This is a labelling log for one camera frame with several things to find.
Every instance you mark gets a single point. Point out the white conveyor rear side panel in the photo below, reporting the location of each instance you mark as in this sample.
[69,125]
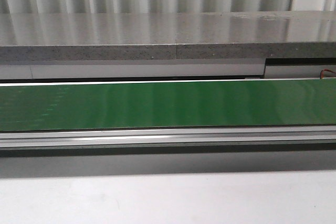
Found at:
[177,68]

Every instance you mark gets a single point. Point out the grey stone counter slab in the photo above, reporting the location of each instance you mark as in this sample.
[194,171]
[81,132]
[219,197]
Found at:
[80,37]

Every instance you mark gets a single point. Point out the green conveyor belt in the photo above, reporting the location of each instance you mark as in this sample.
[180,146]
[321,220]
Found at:
[90,106]

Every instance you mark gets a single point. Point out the aluminium conveyor front rail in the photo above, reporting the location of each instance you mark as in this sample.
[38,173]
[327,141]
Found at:
[168,136]

